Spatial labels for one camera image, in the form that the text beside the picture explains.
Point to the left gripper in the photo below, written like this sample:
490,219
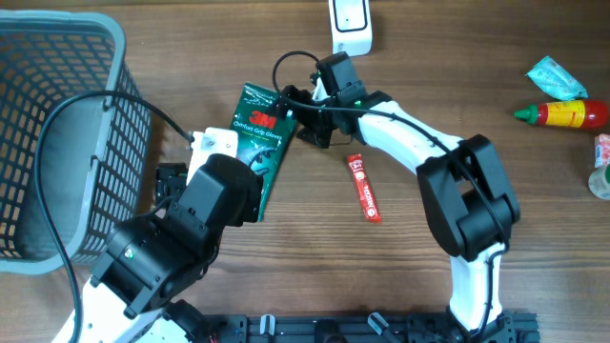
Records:
172,179

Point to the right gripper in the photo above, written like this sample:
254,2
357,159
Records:
320,135

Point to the green 3M gloves packet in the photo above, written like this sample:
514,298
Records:
263,139

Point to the red sachet pack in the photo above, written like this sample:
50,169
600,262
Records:
365,192

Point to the mint green wipes packet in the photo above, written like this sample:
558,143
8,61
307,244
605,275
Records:
556,81

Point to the sriracha bottle green cap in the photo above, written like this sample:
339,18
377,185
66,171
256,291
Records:
575,114

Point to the red white tissue packet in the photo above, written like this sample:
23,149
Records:
602,150

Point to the green lid jar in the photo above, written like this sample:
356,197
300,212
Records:
598,182

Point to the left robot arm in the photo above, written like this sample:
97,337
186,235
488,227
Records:
150,259

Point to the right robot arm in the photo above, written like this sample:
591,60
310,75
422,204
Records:
469,204

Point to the white barcode scanner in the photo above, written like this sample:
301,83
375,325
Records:
351,26

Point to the grey plastic mesh basket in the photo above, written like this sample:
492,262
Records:
72,138

